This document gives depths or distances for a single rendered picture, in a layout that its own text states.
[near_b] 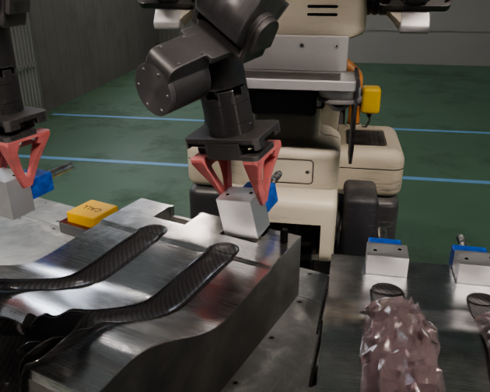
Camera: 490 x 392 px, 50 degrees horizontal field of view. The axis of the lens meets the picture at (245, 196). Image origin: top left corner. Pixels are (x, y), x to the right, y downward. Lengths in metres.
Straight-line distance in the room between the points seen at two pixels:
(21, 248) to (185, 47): 0.48
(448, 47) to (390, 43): 0.77
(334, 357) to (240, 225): 0.24
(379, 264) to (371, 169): 0.66
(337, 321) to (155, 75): 0.30
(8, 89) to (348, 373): 0.51
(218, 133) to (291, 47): 0.37
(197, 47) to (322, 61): 0.43
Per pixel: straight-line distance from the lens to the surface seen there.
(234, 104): 0.61
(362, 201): 1.17
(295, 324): 0.68
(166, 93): 0.55
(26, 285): 0.59
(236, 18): 0.55
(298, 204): 1.03
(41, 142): 0.74
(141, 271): 0.63
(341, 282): 0.66
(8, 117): 0.71
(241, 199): 0.65
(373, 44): 7.93
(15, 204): 0.75
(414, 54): 8.00
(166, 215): 0.77
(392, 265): 0.68
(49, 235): 0.94
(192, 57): 0.55
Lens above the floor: 1.20
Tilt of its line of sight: 23 degrees down
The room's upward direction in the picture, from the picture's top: straight up
